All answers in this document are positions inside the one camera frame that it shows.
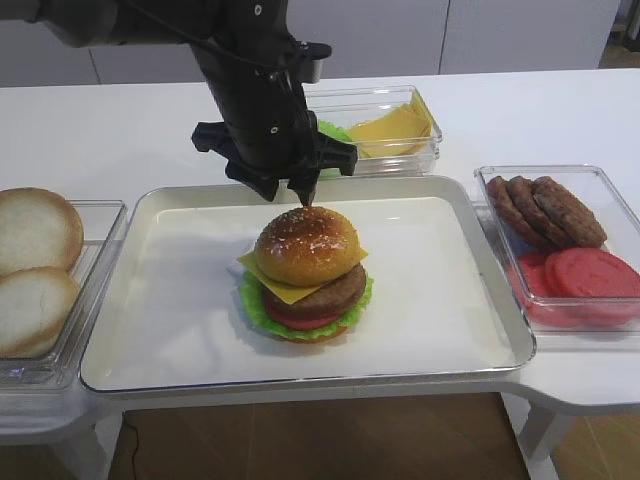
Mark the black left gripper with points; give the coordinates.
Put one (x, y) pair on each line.
(265, 135)

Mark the bun top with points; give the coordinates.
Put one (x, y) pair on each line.
(308, 246)

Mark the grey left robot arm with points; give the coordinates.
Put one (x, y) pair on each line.
(253, 66)

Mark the green lettuce in container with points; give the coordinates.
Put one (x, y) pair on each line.
(332, 132)

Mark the yellow cheese slice on burger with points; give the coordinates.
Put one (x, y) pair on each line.
(280, 290)

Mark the green lettuce on burger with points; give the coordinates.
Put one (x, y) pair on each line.
(251, 298)

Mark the clear lettuce and cheese container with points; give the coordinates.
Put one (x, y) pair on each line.
(348, 107)

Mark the cheese slices in container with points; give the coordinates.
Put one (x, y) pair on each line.
(402, 130)

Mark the brown patty on burger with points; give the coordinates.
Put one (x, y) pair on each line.
(333, 298)

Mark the red tomato slice on burger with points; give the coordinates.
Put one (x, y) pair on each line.
(294, 323)

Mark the white serving tray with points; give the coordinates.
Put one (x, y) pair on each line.
(172, 319)

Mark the clear bun container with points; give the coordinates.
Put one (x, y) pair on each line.
(105, 226)

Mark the left brown meat patty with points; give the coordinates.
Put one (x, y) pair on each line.
(506, 209)

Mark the brown meat patty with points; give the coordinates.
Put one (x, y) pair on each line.
(568, 212)
(506, 209)
(520, 190)

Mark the middle brown meat patty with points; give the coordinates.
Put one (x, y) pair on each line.
(520, 190)

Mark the back bun half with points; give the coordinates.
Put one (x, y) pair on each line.
(39, 228)

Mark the bun half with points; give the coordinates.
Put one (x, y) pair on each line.
(35, 305)
(39, 228)

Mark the left red tomato slice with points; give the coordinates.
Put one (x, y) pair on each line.
(533, 268)

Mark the front left bun half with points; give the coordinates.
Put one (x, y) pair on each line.
(35, 305)

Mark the right brown meat patty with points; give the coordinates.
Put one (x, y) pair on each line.
(568, 212)

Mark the clear patty and tomato container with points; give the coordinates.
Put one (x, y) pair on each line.
(595, 190)

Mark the right red tomato slice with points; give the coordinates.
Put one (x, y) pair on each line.
(592, 273)

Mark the white table leg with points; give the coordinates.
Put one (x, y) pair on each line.
(538, 431)

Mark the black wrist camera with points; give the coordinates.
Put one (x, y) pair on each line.
(307, 63)

